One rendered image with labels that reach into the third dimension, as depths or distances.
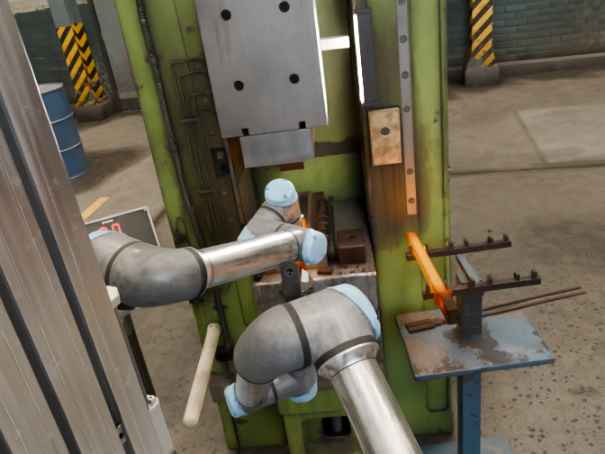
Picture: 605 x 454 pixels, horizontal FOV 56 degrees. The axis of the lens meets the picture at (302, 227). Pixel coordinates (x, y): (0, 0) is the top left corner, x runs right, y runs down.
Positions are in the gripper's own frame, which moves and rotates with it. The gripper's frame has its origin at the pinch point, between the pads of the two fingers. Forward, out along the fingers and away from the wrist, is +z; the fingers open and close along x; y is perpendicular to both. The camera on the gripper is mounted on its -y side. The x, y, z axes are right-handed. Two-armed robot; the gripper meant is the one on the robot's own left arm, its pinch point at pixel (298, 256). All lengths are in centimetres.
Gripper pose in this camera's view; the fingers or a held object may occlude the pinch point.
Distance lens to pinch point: 166.5
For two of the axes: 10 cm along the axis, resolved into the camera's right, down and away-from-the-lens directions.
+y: 0.4, 8.3, -5.6
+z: 1.3, 5.5, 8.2
